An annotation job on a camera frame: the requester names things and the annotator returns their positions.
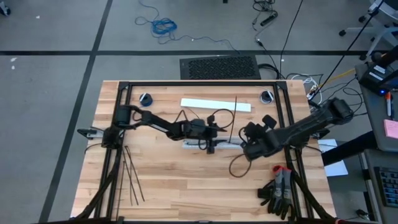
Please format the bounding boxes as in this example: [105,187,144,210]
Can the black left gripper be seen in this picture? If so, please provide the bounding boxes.
[185,114,228,155]

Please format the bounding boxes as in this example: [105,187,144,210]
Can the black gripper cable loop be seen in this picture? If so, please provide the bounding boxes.
[210,108,236,130]
[228,153,253,179]

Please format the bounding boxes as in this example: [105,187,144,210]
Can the black power cord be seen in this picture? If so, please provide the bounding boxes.
[251,0,282,80]

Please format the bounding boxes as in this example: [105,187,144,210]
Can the pink sticky notes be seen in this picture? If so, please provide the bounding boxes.
[382,119,398,140]

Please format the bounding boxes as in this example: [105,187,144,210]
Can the white cord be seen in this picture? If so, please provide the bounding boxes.
[292,73,324,103]

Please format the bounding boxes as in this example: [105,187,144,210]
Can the black left gripper cable loop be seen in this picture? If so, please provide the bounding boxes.
[210,108,236,130]

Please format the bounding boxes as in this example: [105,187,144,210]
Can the white paper sheet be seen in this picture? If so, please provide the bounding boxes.
[317,138,349,178]

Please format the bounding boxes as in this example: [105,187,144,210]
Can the grey desk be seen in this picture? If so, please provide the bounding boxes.
[354,60,398,153]
[360,148,398,224]

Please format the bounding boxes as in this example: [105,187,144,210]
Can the grey work glove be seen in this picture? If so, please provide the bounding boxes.
[272,164,295,220]
[257,179,282,215]

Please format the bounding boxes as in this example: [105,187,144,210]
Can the white duct cover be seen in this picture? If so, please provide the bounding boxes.
[180,97,252,113]

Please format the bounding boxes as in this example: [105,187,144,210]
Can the grey office chair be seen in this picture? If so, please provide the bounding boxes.
[338,0,398,62]

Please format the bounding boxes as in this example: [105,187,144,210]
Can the dark blue bar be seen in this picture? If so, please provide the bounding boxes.
[321,130,379,167]

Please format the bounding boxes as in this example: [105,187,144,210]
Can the black label printer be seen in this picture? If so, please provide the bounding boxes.
[358,46,398,96]

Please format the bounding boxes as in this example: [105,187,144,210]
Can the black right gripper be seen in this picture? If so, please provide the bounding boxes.
[241,114,281,162]

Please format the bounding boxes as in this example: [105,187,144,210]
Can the white slotted cable duct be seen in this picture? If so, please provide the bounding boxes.
[182,138,248,150]

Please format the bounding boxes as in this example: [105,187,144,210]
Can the black right gripper cable loop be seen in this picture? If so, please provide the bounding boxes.
[228,153,253,179]

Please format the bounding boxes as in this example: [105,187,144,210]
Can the thick black hanging cable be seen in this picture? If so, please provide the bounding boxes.
[310,0,387,102]

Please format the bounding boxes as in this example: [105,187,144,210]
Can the black floor mat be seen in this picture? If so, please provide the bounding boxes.
[179,55,262,80]

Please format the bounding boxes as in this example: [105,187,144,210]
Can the black aluminium table frame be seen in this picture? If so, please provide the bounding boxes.
[73,80,338,224]

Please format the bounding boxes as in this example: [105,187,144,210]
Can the blue wire spool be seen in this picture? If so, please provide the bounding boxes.
[138,92,154,108]

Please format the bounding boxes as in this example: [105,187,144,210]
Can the thick yellow cable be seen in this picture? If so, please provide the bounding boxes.
[317,68,357,91]

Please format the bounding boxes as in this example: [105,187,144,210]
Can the black keyboard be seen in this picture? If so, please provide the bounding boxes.
[374,166,398,208]

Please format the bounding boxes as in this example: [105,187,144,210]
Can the black power strip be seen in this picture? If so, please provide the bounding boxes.
[259,12,279,27]

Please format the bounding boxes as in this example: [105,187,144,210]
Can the marker pen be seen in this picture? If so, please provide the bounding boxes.
[385,91,394,118]

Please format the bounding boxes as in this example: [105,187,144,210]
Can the thin black hanging cable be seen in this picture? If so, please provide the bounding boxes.
[279,0,305,80]

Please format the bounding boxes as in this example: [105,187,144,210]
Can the blue network cable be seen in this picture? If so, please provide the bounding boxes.
[134,0,241,56]

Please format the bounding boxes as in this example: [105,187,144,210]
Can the black chair caster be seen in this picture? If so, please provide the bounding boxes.
[0,2,12,17]

